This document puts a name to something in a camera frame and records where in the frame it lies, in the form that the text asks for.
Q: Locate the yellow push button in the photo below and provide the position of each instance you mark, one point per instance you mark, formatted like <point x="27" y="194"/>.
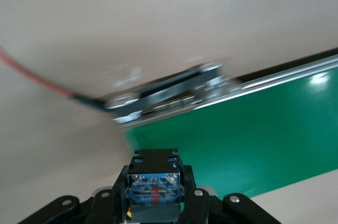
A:
<point x="154" y="189"/>

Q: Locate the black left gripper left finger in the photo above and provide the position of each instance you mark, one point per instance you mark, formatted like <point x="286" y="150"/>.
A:
<point x="79" y="210"/>

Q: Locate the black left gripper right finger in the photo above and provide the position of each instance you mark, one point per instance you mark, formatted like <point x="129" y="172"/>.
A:
<point x="211" y="210"/>

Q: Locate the green conveyor belt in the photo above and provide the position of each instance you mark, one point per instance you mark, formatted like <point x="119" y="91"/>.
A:
<point x="237" y="142"/>

